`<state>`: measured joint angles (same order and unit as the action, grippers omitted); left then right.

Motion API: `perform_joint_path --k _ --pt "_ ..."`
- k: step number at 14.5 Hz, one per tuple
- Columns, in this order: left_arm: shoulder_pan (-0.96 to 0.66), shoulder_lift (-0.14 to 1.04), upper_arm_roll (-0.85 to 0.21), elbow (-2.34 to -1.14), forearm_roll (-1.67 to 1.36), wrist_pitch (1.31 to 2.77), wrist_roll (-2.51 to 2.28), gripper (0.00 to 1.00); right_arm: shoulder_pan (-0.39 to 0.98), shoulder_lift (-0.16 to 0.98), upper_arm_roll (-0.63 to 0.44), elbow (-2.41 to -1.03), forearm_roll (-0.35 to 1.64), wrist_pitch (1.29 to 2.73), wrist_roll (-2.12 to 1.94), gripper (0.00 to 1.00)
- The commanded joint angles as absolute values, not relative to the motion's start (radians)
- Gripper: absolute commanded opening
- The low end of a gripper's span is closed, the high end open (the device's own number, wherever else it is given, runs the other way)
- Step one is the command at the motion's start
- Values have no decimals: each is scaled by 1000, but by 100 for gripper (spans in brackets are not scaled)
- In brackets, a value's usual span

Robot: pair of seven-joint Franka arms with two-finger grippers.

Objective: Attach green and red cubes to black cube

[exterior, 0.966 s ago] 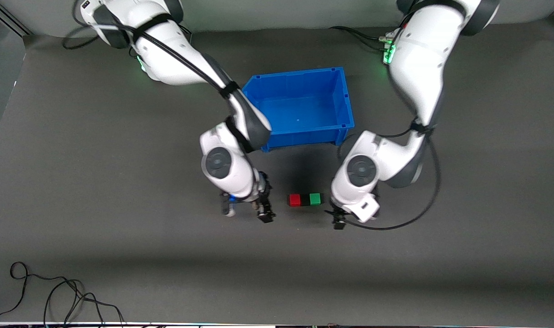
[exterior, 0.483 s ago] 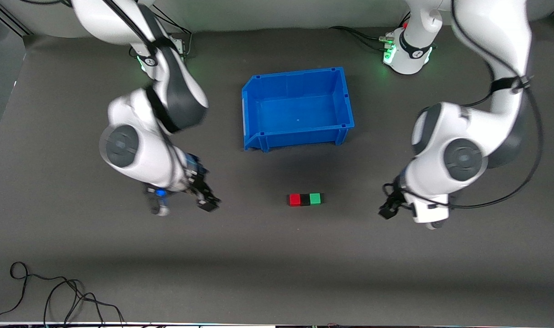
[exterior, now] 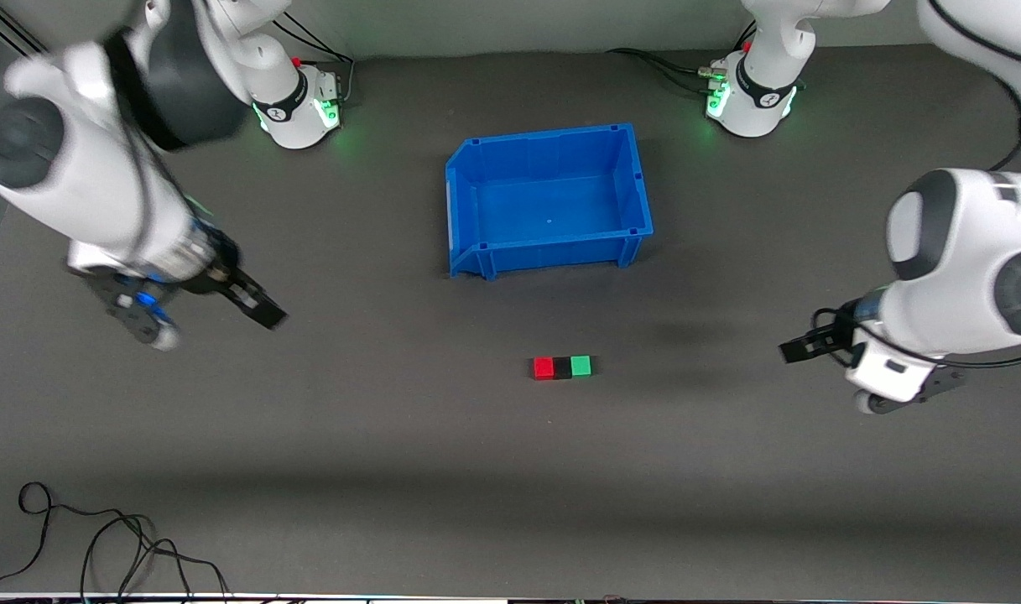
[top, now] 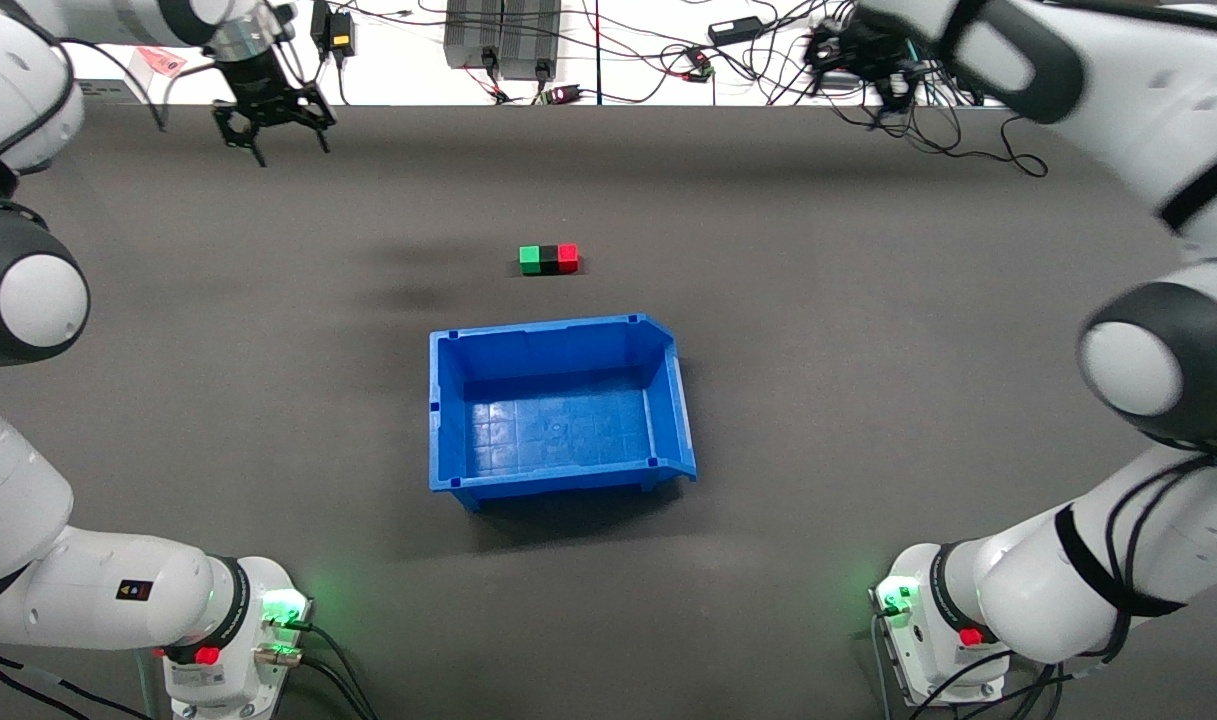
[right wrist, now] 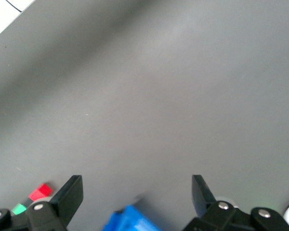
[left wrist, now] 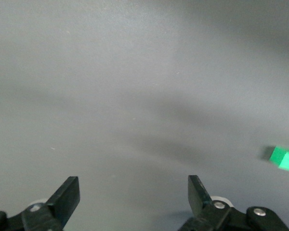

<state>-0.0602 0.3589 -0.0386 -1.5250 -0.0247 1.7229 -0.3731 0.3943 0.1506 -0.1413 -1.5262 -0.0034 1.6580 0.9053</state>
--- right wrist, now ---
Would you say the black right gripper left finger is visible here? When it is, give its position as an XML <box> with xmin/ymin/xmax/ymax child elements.
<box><xmin>0</xmin><ymin>175</ymin><xmax>84</xmax><ymax>231</ymax></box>

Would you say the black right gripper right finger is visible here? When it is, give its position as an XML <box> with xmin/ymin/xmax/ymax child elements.
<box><xmin>182</xmin><ymin>175</ymin><xmax>289</xmax><ymax>231</ymax></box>

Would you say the small red cube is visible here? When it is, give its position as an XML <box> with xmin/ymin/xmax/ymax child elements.
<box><xmin>28</xmin><ymin>183</ymin><xmax>53</xmax><ymax>202</ymax></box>

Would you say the small green cube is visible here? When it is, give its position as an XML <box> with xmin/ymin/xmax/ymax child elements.
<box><xmin>11</xmin><ymin>203</ymin><xmax>27</xmax><ymax>216</ymax></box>

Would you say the blue plastic storage bin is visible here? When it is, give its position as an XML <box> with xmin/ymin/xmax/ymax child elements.
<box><xmin>103</xmin><ymin>204</ymin><xmax>163</xmax><ymax>231</ymax></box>

